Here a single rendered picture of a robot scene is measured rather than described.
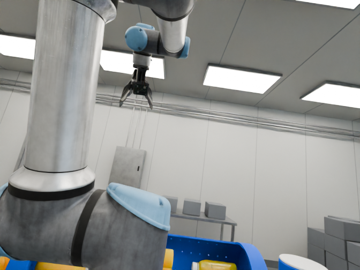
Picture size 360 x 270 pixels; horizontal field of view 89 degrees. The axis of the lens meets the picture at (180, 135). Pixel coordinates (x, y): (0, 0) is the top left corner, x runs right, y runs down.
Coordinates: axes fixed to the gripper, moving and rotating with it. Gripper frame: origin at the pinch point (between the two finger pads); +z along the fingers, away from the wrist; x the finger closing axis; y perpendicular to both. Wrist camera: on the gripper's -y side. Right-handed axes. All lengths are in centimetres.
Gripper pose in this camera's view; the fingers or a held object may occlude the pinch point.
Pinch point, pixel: (135, 108)
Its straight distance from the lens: 92.3
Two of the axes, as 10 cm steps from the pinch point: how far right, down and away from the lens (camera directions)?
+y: 2.9, 4.6, -8.4
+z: -2.0, 8.9, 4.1
